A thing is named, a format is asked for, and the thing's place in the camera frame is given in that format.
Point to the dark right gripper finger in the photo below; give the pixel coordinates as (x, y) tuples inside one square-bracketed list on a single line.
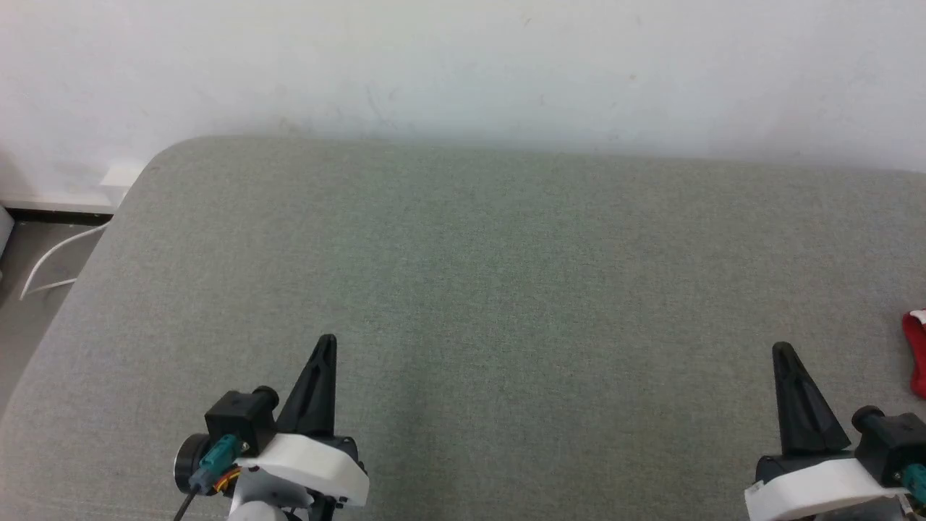
[(821, 416), (792, 405)]

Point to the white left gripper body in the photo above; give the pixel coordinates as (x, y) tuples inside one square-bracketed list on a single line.
[(311, 467)]

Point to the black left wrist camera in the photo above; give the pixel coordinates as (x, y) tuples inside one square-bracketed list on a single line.
[(239, 423)]

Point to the grey fabric sofa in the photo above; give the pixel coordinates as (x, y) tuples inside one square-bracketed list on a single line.
[(463, 304)]

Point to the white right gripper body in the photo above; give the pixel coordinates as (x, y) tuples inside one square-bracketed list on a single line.
[(817, 488)]

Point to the red and white garment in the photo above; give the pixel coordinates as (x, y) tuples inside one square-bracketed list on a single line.
[(917, 354)]

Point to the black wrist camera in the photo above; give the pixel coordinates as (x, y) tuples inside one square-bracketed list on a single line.
[(893, 441), (239, 423)]

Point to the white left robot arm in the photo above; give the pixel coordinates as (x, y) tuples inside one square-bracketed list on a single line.
[(257, 510)]

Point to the white wall socket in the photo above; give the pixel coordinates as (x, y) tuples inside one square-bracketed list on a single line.
[(121, 175)]

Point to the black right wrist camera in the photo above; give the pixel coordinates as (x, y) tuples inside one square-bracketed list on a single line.
[(893, 441)]

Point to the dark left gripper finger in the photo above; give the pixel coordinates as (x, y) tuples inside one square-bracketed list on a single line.
[(327, 391), (302, 405)]

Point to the dark baseboard strip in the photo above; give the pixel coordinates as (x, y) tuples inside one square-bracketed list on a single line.
[(58, 215)]

